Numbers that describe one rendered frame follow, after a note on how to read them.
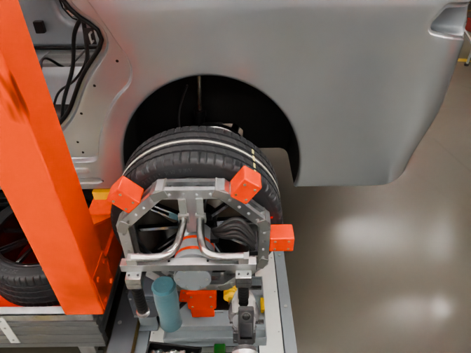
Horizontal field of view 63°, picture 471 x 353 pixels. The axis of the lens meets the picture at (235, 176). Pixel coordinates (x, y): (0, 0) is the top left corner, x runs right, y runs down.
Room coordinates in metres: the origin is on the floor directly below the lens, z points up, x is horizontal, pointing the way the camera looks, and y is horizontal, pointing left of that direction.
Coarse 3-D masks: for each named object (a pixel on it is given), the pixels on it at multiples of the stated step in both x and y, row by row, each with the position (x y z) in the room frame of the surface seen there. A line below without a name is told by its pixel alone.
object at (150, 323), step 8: (144, 280) 1.13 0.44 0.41; (152, 280) 1.13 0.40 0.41; (144, 288) 1.09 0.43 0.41; (128, 296) 1.05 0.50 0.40; (152, 296) 1.05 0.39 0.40; (152, 304) 1.03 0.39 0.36; (136, 312) 1.03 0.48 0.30; (152, 312) 1.03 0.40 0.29; (144, 320) 1.09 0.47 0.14; (152, 320) 1.09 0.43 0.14; (144, 328) 1.07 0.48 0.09; (152, 328) 1.07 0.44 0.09
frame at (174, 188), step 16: (144, 192) 1.00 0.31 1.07; (160, 192) 0.95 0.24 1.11; (176, 192) 0.95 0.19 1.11; (192, 192) 0.95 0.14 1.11; (208, 192) 0.95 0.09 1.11; (224, 192) 0.95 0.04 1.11; (144, 208) 0.96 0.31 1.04; (240, 208) 0.95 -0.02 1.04; (256, 208) 0.99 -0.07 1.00; (128, 224) 0.95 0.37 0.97; (256, 224) 0.95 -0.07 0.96; (128, 240) 0.95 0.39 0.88; (256, 256) 0.98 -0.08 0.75; (160, 272) 0.96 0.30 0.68; (224, 272) 1.00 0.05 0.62; (208, 288) 0.95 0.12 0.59; (224, 288) 0.95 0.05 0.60
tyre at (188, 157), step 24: (144, 144) 1.22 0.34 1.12; (168, 144) 1.14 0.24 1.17; (192, 144) 1.13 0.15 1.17; (216, 144) 1.14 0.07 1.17; (240, 144) 1.19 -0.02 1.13; (144, 168) 1.05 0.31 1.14; (168, 168) 1.03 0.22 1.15; (192, 168) 1.03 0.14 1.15; (216, 168) 1.03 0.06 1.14; (240, 168) 1.05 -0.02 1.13; (264, 192) 1.03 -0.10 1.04; (120, 240) 1.03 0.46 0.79
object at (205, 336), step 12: (252, 276) 1.33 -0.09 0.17; (252, 288) 1.24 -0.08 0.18; (264, 312) 1.10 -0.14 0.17; (264, 324) 1.04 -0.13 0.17; (168, 336) 0.99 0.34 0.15; (180, 336) 0.99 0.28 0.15; (192, 336) 0.99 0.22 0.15; (204, 336) 0.99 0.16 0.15; (216, 336) 0.99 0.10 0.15; (228, 336) 0.99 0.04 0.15; (264, 336) 0.99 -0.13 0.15
